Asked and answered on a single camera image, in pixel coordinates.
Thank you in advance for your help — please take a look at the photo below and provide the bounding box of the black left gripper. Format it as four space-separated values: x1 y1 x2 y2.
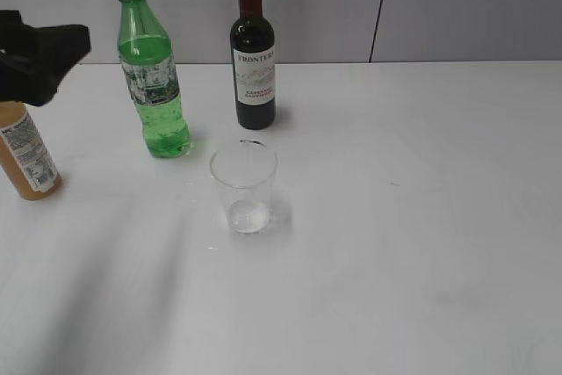
1 10 91 106

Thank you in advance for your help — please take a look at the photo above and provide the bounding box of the green sprite bottle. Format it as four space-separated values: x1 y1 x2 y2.
118 0 191 158

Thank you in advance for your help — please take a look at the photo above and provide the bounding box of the transparent plastic cup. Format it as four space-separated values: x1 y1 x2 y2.
209 139 278 234

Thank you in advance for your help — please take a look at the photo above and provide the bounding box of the orange juice bottle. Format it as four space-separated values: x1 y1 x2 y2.
1 101 61 200

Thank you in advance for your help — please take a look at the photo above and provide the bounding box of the dark red wine bottle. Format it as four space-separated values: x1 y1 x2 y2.
230 0 276 130

